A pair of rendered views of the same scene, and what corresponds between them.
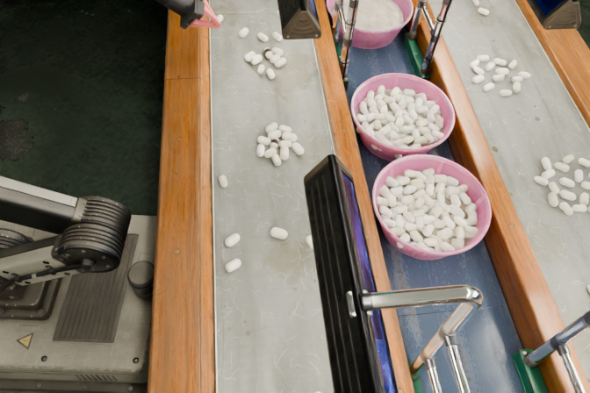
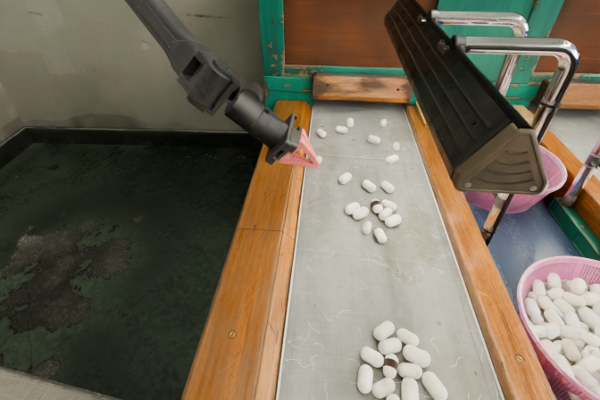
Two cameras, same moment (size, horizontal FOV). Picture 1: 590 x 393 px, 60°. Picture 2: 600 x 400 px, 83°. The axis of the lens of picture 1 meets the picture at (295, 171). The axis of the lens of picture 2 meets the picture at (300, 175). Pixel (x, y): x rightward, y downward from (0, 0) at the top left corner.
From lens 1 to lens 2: 0.74 m
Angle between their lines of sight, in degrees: 19
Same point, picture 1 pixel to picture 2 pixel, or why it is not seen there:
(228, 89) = (320, 252)
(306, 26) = (519, 166)
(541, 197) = not seen: outside the picture
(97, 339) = not seen: outside the picture
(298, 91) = (422, 267)
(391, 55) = (536, 224)
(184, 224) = not seen: outside the picture
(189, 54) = (274, 198)
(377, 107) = (557, 312)
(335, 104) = (491, 302)
